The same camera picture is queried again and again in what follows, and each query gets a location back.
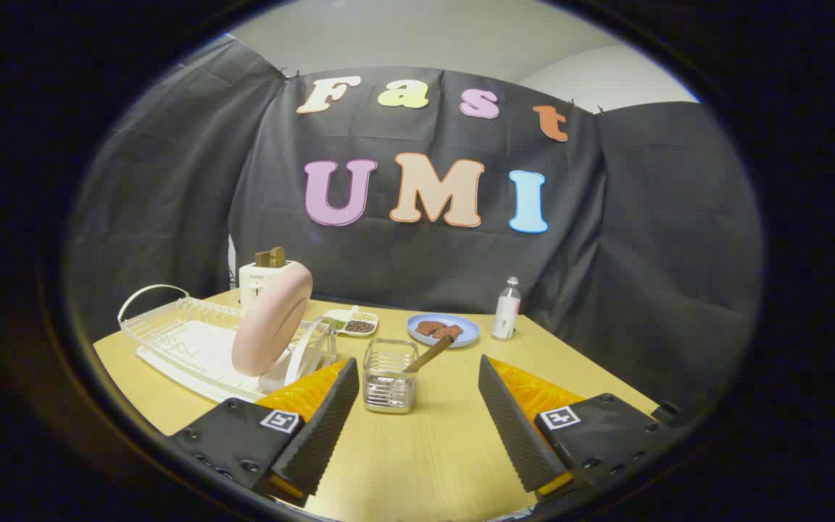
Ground black backdrop cloth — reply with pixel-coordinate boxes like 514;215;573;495
64;33;765;414

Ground metal wire basket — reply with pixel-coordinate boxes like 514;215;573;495
363;338;420;415

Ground white toaster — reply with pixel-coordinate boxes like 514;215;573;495
238;260;296;306

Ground clear plastic bottle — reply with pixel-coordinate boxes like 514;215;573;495
491;276;523;341

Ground white wire dish rack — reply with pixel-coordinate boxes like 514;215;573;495
117;284;338;404

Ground wooden handled spoon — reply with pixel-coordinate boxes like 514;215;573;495
402;334;456;375

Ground pink plate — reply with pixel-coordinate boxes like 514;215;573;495
232;261;314;378

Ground blue plate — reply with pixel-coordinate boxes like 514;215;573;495
407;312;481;349

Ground white divided snack tray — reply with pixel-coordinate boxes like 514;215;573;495
322;306;380;338

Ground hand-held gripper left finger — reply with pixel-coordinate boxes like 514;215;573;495
169;357;360;508

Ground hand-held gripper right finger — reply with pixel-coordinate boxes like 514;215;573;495
478;355;681;502

